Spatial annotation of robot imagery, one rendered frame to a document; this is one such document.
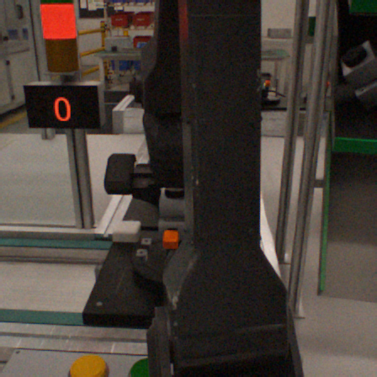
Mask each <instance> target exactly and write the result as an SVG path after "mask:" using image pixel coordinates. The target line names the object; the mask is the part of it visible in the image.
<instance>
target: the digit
mask: <svg viewBox="0 0 377 377"><path fill-rule="evenodd" d="M45 96H46V102H47V109H48V116H49V123H50V125H76V126H78V123H77V107H76V99H75V91H74V89H45Z"/></svg>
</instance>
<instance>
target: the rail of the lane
mask: <svg viewBox="0 0 377 377"><path fill-rule="evenodd" d="M151 324H152V320H146V329H128V328H106V327H80V326H64V325H42V324H21V323H9V322H0V374H1V373H2V371H3V369H4V367H5V365H6V364H7V362H8V361H9V359H10V357H11V356H12V354H13V351H14V350H15V349H28V350H35V351H54V352H74V353H96V354H113V355H133V356H148V352H147V350H146V331H147V330H148V328H149V327H150V326H151ZM296 336H297V335H296ZM297 341H298V345H299V350H300V357H301V362H302V366H303V363H304V359H303V355H302V352H301V348H300V343H299V339H298V336H297Z"/></svg>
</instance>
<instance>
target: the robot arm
mask: <svg viewBox="0 0 377 377"><path fill-rule="evenodd" d="M261 48H262V0H155V18H154V35H153V37H152V38H150V39H149V41H148V42H147V43H146V44H145V45H144V46H143V47H142V48H141V64H140V66H139V67H138V70H135V71H134V75H132V78H131V79H130V80H129V92H130V93H131V94H132V95H133V96H134V99H135V101H136V103H137V104H141V106H142V108H143V112H144V114H143V117H142V124H143V129H144V133H145V138H146V146H147V150H148V156H149V160H150V163H137V164H136V166H135V162H136V156H135V154H134V153H112V154H110V156H109V157H108V159H107V165H106V169H105V174H104V190H105V192H106V194H110V195H132V197H133V198H134V199H140V200H143V201H146V202H148V203H150V204H154V205H155V206H157V207H159V197H160V194H161V191H160V188H169V189H184V198H185V226H186V227H185V228H183V231H184V232H186V234H185V237H184V238H183V240H182V241H181V243H180V245H179V246H178V249H176V250H171V251H170V252H169V254H168V256H167V259H166V262H165V271H164V275H163V280H164V306H161V307H155V318H152V324H151V326H150V327H149V328H148V330H147V331H146V350H147V352H148V364H149V375H150V377H304V376H305V375H304V370H303V366H302V362H301V357H300V350H299V345H298V341H297V336H296V332H295V325H294V322H293V317H292V314H291V310H290V308H289V304H288V299H287V290H286V288H285V287H284V284H283V282H282V281H281V279H280V277H279V276H278V275H277V273H276V272H275V270H274V268H273V266H272V265H271V263H270V262H269V260H268V259H267V257H266V255H265V254H264V252H263V250H262V249H261V247H260V240H261V239H262V237H261V235H260V167H261V121H262V120H263V117H262V116H261ZM171 364H173V373H174V375H172V371H171Z"/></svg>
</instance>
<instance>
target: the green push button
mask: <svg viewBox="0 0 377 377"><path fill-rule="evenodd" d="M130 372H131V377H150V375H149V364H148V358H142V359H140V360H138V361H136V362H135V363H134V364H133V365H132V367H131V368H130Z"/></svg>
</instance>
